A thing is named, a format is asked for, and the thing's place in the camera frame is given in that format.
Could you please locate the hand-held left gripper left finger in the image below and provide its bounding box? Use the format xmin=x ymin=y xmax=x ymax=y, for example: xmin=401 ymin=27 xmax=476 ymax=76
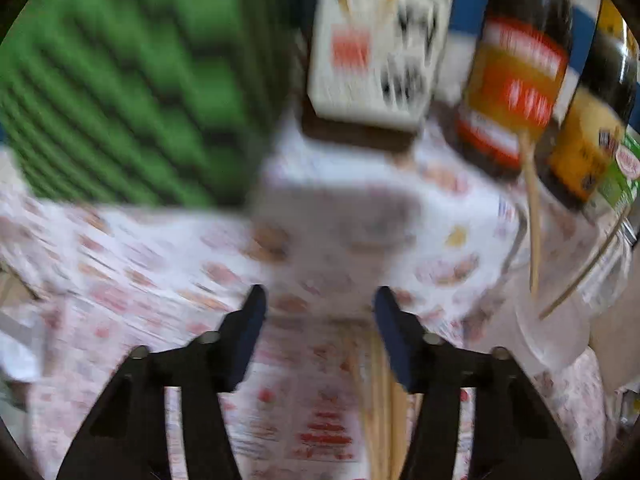
xmin=55 ymin=285 xmax=267 ymax=480

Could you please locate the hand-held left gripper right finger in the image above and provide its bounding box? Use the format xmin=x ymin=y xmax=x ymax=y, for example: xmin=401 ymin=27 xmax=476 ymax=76
xmin=375 ymin=286 xmax=583 ymax=480

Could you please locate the wooden chopstick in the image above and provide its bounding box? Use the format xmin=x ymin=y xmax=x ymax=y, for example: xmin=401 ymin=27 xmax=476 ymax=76
xmin=517 ymin=130 xmax=545 ymax=297
xmin=537 ymin=205 xmax=632 ymax=322
xmin=357 ymin=332 xmax=386 ymax=480

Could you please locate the clear plastic cup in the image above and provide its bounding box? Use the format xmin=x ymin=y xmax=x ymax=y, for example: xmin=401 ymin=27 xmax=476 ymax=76
xmin=500 ymin=200 xmax=636 ymax=376

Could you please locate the red printed tablecloth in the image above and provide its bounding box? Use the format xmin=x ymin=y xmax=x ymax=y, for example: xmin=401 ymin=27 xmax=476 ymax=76
xmin=0 ymin=110 xmax=640 ymax=480

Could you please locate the dark sauce bottle yellow label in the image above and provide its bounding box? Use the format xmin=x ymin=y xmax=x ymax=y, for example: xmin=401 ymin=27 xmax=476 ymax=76
xmin=547 ymin=0 xmax=640 ymax=211

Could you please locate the green ribbed foam mat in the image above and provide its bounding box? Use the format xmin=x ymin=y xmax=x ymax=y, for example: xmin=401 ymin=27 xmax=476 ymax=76
xmin=0 ymin=0 xmax=301 ymax=208

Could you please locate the green drink carton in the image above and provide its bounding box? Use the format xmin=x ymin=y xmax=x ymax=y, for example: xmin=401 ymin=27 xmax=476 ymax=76
xmin=582 ymin=130 xmax=640 ymax=226

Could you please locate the dark sauce bottle orange label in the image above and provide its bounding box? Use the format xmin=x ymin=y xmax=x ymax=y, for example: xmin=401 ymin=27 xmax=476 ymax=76
xmin=452 ymin=0 xmax=576 ymax=181

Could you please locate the clear bottle white label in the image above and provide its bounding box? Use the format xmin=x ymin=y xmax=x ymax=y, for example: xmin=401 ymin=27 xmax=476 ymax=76
xmin=305 ymin=0 xmax=458 ymax=156

